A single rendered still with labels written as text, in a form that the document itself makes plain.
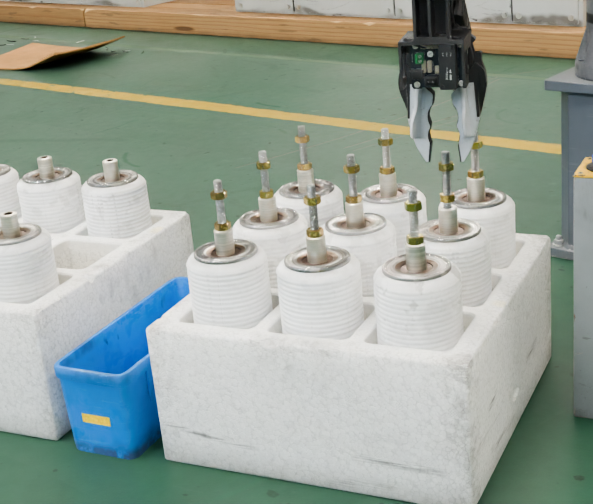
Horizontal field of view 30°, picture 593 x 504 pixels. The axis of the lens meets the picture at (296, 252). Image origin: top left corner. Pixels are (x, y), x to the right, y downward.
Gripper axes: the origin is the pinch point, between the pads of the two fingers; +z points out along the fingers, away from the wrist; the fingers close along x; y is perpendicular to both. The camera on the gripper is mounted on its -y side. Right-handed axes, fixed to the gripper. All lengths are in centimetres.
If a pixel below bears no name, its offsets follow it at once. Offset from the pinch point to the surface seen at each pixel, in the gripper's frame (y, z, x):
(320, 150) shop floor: -120, 35, -48
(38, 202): -17, 13, -64
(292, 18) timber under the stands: -260, 27, -93
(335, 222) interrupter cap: -1.2, 9.6, -14.1
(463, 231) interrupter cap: 0.7, 10.0, 1.8
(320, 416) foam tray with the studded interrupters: 18.5, 25.5, -12.4
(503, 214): -7.9, 10.9, 5.6
